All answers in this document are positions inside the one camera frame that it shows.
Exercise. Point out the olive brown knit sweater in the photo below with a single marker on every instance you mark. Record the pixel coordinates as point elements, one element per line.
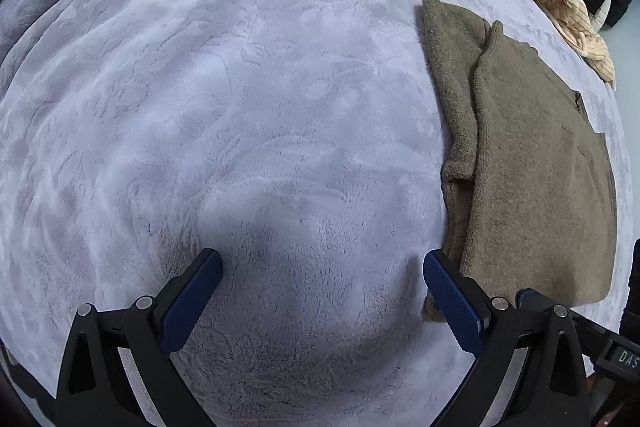
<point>540,182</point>

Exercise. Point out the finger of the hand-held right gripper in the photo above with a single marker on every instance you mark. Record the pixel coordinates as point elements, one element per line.
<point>531,297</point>
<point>634,297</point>

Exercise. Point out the cream striped fleece garment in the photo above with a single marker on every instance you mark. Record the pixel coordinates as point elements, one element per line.
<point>585,32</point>

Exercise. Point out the lavender plush blanket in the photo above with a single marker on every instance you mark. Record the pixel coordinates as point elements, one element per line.
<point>250,107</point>

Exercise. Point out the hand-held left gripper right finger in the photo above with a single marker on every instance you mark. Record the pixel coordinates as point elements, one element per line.
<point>452,302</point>

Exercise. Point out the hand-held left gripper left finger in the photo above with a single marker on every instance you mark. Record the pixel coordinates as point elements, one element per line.
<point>192,302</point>

